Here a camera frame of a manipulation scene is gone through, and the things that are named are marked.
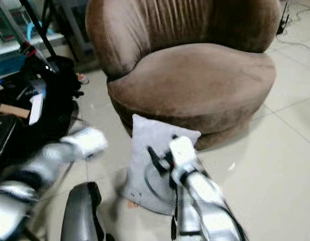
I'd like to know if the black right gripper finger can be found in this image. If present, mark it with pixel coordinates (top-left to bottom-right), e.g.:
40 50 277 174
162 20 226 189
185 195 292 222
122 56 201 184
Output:
147 147 165 174

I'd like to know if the grey square pillow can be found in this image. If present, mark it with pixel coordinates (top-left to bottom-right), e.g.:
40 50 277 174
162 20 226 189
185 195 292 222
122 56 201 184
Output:
121 114 202 216

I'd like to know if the brown round fabric sofa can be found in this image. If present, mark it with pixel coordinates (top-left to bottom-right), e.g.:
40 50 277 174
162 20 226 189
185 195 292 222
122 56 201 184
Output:
85 0 282 151

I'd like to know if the grey robot left leg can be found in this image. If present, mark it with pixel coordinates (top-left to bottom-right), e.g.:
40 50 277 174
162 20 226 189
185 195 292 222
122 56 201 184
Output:
60 181 105 241

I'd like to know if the white paper strip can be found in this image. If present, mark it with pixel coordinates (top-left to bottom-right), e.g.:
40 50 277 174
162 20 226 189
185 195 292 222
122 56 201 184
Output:
28 93 45 126

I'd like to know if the black hard case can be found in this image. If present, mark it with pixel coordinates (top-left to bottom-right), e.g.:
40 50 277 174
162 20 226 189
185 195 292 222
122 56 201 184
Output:
0 114 17 166

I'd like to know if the brown cardboard piece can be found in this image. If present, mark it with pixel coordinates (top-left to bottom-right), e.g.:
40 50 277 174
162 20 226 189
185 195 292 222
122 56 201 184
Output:
0 103 31 119

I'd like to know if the black tripod pole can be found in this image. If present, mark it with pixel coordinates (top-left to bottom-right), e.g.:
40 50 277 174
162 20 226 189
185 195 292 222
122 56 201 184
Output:
19 0 60 61

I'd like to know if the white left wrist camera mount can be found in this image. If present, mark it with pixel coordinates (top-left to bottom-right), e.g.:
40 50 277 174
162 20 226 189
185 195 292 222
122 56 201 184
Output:
62 127 109 159

